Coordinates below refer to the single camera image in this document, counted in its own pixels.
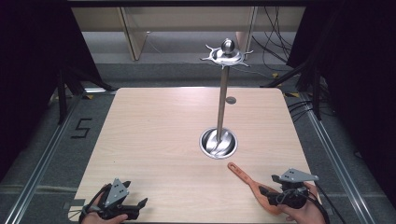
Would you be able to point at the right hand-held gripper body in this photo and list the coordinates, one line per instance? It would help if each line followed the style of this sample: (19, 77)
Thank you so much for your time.
(294, 194)

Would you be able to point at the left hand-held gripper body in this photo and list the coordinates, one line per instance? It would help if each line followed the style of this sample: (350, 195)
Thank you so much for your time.
(115, 194)

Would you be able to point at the orange silicone spatula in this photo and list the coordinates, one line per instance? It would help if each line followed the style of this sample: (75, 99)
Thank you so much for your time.
(249, 181)

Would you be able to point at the steel utensil rack stand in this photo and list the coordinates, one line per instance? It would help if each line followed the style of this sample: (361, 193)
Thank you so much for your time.
(222, 102)

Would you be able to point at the person's right hand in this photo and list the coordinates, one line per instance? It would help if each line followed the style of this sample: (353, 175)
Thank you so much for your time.
(308, 214)

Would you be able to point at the person's left hand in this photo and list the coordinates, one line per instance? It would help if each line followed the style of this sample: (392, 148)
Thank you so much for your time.
(95, 216)

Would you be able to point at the grey round table cap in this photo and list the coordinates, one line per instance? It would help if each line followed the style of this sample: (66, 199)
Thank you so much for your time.
(230, 100)

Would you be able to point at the black metal stand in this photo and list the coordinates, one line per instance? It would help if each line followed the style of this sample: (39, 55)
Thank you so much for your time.
(316, 93)
(62, 99)

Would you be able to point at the dark curtain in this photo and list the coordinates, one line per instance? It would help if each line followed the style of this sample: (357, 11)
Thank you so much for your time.
(31, 77)
(361, 77)

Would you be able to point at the aluminium floor rail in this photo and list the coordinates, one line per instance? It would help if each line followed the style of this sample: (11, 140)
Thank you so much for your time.
(339, 161)
(43, 161)

